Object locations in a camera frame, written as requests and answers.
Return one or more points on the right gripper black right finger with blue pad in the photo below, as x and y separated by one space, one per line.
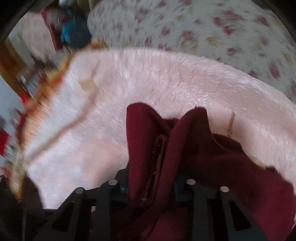
215 214

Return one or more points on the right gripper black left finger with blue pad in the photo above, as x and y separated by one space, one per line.
87 214

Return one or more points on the dark red knit sweater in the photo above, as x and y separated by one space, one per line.
163 152

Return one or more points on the pink quilted bedspread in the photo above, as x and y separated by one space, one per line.
259 117

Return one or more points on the orange red yellow blanket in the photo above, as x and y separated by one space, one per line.
57 142

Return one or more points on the blue plastic bag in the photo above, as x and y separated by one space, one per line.
75 33

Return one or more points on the floral white duvet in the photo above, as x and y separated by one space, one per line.
243 34

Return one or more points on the floral fabric at left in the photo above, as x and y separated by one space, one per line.
36 35

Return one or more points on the red hanging cloth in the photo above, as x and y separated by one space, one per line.
55 35

